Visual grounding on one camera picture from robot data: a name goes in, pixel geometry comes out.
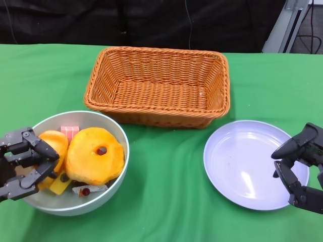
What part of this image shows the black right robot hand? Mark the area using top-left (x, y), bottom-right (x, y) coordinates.
top-left (271, 123), bottom-right (323, 215)

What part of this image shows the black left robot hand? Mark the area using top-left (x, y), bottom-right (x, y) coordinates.
top-left (0, 127), bottom-right (61, 202)

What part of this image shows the striped orange croissant bread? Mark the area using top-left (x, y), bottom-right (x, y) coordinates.
top-left (37, 130), bottom-right (69, 191)

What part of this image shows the orange ring-shaped bread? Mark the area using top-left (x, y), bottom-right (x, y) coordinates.
top-left (65, 128), bottom-right (125, 186)

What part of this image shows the grey round bowl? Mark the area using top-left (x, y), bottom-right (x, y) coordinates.
top-left (22, 110), bottom-right (131, 217)

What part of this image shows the pink cake slice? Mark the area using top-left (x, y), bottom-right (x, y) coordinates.
top-left (60, 125), bottom-right (81, 140)

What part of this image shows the yellow cake slice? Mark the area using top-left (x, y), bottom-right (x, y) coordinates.
top-left (49, 173), bottom-right (73, 195)

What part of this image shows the lavender round plate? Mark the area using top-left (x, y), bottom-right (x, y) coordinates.
top-left (203, 120), bottom-right (310, 210)

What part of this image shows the orange wicker basket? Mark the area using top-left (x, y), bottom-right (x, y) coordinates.
top-left (84, 46), bottom-right (231, 130)

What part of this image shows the green tablecloth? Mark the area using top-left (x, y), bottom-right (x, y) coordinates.
top-left (0, 43), bottom-right (323, 242)

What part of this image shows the black backdrop curtain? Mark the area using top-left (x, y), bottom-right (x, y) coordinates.
top-left (0, 0), bottom-right (281, 53)

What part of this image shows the black background floor cable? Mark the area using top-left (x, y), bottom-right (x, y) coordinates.
top-left (295, 7), bottom-right (323, 54)

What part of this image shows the grey aluminium frame post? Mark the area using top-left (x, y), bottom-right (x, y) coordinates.
top-left (262, 0), bottom-right (310, 53)

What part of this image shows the thin black hanging cable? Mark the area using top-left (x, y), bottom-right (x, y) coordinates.
top-left (184, 0), bottom-right (192, 50)

